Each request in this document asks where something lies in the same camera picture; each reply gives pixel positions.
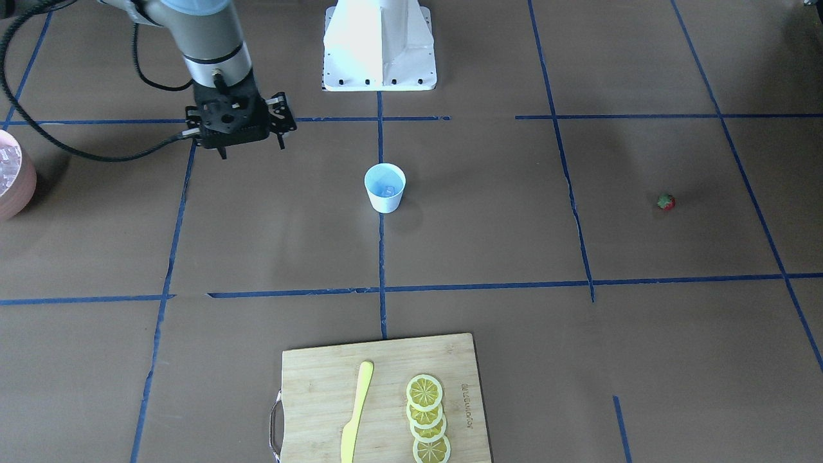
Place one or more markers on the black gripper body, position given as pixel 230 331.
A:
pixel 281 116

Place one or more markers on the red toy strawberry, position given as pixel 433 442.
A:
pixel 666 202

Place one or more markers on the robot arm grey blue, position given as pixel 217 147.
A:
pixel 209 36

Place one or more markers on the light blue cup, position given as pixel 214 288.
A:
pixel 384 184

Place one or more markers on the clear ice cubes pile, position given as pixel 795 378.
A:
pixel 11 164

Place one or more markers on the pink bowl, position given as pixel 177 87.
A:
pixel 18 177

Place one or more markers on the wooden cutting board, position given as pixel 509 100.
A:
pixel 316 397

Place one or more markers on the yellow plastic knife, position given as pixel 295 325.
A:
pixel 350 430

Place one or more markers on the lemon slices row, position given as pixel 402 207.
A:
pixel 427 421

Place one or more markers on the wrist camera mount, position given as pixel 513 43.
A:
pixel 279 122

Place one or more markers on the white camera post with base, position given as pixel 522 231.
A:
pixel 378 46

